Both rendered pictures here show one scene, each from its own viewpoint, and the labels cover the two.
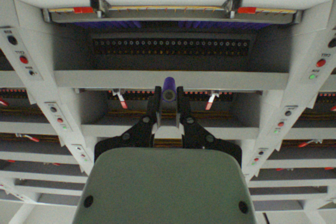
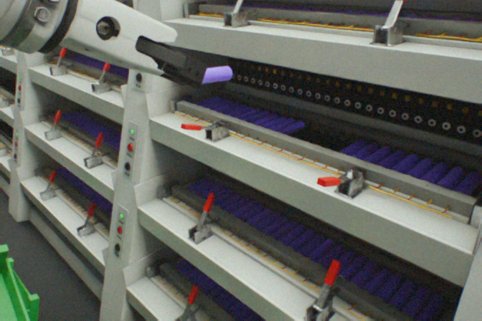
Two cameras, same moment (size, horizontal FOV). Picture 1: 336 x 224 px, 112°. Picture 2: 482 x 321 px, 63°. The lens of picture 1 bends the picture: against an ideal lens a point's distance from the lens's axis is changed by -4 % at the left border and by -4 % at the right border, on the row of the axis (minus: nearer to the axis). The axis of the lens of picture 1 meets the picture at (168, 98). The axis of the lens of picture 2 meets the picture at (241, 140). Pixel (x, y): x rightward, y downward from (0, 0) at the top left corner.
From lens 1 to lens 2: 42 cm
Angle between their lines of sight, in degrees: 60
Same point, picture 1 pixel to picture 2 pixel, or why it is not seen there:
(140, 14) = (315, 155)
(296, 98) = (150, 7)
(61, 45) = not seen: outside the picture
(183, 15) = (267, 137)
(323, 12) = (152, 107)
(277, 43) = not seen: hidden behind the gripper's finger
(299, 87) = not seen: hidden behind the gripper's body
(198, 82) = (246, 42)
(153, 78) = (305, 56)
